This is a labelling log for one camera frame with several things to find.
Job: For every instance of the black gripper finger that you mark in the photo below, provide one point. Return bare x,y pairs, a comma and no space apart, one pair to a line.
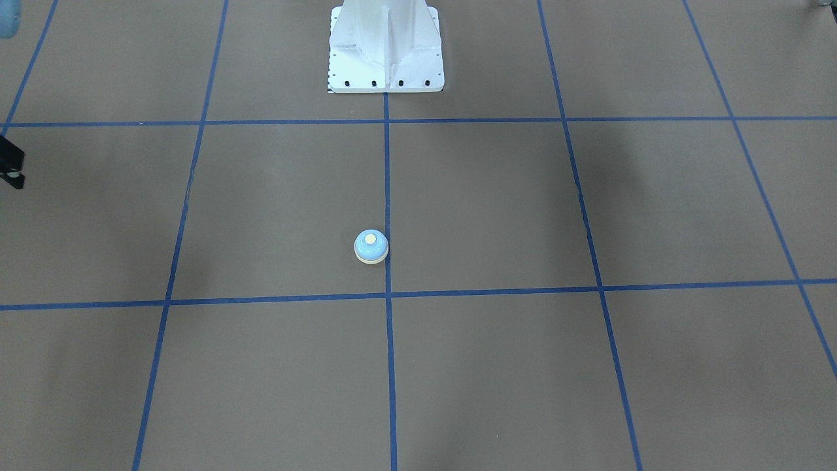
12,160

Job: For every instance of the blue white call bell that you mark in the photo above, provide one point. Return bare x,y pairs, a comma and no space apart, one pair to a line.
371,246

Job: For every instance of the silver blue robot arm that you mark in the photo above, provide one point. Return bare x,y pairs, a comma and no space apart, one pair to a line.
10,20

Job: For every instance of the white camera mast with base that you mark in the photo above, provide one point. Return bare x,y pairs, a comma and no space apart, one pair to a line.
385,47

